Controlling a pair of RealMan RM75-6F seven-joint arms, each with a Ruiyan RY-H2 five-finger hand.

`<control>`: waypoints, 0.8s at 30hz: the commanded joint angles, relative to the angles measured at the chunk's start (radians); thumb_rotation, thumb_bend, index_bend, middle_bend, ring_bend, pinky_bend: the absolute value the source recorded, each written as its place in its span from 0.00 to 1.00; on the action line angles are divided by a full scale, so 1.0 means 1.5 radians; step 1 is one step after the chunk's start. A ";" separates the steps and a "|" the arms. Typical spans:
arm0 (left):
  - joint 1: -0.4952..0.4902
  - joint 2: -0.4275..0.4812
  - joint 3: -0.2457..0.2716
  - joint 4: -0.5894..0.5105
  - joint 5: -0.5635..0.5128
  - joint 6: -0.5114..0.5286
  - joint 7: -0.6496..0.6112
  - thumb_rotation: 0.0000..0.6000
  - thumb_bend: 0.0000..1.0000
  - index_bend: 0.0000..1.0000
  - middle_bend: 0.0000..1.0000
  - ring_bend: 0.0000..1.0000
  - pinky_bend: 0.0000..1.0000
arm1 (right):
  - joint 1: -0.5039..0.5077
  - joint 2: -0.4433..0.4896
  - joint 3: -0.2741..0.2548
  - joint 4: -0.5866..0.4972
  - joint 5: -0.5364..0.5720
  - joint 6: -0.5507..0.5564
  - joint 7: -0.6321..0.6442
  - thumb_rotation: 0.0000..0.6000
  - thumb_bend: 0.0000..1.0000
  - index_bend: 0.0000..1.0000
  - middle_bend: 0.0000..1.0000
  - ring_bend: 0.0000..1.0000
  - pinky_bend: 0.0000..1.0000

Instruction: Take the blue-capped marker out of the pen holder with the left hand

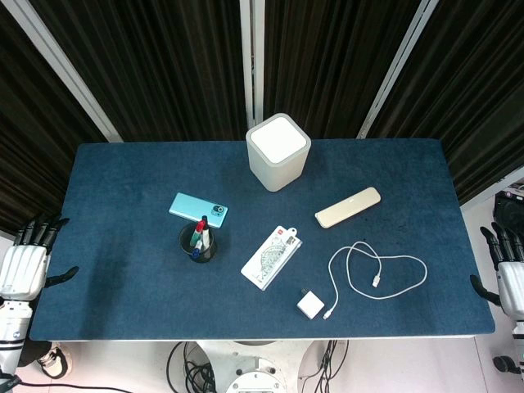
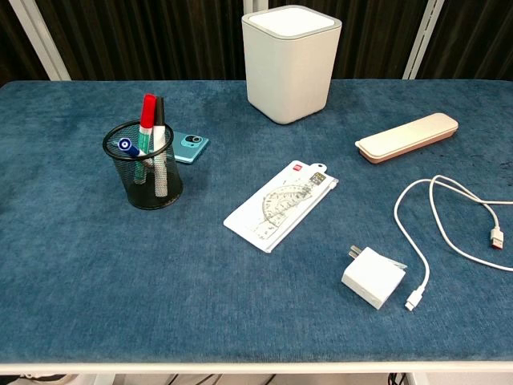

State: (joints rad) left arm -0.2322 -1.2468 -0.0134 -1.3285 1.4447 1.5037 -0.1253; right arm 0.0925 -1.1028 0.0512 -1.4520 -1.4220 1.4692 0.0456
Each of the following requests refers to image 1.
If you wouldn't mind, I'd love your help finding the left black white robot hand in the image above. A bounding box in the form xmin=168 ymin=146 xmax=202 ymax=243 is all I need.
xmin=0 ymin=215 xmax=79 ymax=302

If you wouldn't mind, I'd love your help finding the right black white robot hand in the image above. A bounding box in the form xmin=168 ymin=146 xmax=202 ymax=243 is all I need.
xmin=468 ymin=223 xmax=524 ymax=318

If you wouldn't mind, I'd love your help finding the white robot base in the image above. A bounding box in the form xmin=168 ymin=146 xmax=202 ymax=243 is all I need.
xmin=192 ymin=339 xmax=324 ymax=393

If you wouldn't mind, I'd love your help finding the black mesh pen holder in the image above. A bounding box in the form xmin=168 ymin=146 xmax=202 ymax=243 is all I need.
xmin=178 ymin=223 xmax=219 ymax=264

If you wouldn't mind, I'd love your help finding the black-capped marker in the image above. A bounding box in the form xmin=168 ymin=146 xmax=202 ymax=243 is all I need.
xmin=201 ymin=215 xmax=214 ymax=249

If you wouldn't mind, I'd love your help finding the black box device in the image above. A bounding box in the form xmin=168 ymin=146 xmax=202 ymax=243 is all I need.
xmin=493 ymin=188 xmax=524 ymax=224

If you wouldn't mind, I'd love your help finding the black caster wheel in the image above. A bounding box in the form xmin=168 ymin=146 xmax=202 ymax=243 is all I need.
xmin=493 ymin=355 xmax=517 ymax=374

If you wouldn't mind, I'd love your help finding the white black sneaker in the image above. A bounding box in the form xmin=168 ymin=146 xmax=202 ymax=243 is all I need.
xmin=36 ymin=343 xmax=74 ymax=378

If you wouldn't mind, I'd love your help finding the blue felt table mat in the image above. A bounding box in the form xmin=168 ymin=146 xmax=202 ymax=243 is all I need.
xmin=29 ymin=138 xmax=495 ymax=341

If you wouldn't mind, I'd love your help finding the black curtain panel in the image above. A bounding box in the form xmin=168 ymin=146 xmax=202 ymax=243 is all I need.
xmin=261 ymin=0 xmax=423 ymax=141
xmin=367 ymin=0 xmax=524 ymax=206
xmin=29 ymin=0 xmax=251 ymax=143
xmin=0 ymin=0 xmax=111 ymax=233

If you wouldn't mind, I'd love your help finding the teal smartphone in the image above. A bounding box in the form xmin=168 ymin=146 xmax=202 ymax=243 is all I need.
xmin=168 ymin=192 xmax=229 ymax=224

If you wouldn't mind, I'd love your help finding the beige pencil case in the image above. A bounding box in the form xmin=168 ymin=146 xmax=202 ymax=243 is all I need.
xmin=314 ymin=186 xmax=383 ymax=229

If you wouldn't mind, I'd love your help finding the white power adapter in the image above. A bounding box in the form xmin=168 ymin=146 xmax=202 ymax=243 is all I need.
xmin=296 ymin=287 xmax=325 ymax=318

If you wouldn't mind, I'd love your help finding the white ruler set package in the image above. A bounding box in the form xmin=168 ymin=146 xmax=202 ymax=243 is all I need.
xmin=240 ymin=224 xmax=305 ymax=291

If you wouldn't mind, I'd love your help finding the white square trash can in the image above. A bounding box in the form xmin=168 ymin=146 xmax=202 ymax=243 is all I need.
xmin=245 ymin=113 xmax=312 ymax=193

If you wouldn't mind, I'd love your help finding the white USB cable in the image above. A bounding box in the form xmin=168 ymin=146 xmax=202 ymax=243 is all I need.
xmin=322 ymin=240 xmax=429 ymax=321

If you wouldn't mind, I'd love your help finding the white screen frame post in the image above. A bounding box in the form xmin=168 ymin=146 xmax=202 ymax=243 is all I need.
xmin=7 ymin=0 xmax=124 ymax=143
xmin=239 ymin=0 xmax=267 ymax=133
xmin=355 ymin=0 xmax=440 ymax=141
xmin=458 ymin=165 xmax=524 ymax=212

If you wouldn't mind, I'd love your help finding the black floor cable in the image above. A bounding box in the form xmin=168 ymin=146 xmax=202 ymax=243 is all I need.
xmin=167 ymin=340 xmax=220 ymax=393
xmin=300 ymin=339 xmax=351 ymax=393

